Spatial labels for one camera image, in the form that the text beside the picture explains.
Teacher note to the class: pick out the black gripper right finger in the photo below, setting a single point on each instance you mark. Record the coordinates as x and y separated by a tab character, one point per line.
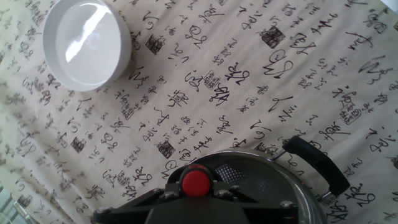
267	210

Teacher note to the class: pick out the calligraphy print tablecloth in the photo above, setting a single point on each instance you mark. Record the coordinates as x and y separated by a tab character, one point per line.
217	93

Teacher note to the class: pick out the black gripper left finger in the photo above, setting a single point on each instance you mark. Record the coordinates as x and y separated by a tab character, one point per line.
124	210

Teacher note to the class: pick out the black ladle with red trim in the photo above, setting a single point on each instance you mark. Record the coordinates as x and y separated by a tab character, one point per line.
196	183

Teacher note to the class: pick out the white bowl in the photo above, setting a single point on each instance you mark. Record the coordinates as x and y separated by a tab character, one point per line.
87	46

